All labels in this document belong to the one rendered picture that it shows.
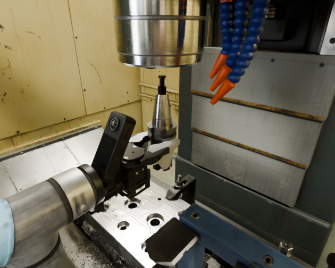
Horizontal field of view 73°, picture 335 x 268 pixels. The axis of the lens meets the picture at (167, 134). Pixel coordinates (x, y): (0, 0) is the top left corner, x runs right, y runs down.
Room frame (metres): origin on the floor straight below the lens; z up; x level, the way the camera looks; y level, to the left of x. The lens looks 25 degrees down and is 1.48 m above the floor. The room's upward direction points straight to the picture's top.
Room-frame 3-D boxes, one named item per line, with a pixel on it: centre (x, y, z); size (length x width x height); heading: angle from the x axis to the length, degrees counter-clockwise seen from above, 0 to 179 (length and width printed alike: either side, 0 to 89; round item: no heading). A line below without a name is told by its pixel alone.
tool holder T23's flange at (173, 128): (0.45, 0.01, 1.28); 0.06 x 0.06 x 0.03
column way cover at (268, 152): (0.77, -0.29, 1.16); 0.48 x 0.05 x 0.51; 48
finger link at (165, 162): (0.41, 0.00, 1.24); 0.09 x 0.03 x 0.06; 126
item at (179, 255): (0.22, 0.00, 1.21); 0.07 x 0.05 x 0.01; 138
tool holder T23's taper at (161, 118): (0.45, 0.01, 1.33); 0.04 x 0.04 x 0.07
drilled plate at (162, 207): (0.51, 0.07, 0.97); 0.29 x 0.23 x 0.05; 48
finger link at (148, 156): (0.37, 0.04, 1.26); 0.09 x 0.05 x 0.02; 126
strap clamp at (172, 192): (0.61, -0.04, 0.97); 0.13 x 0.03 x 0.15; 138
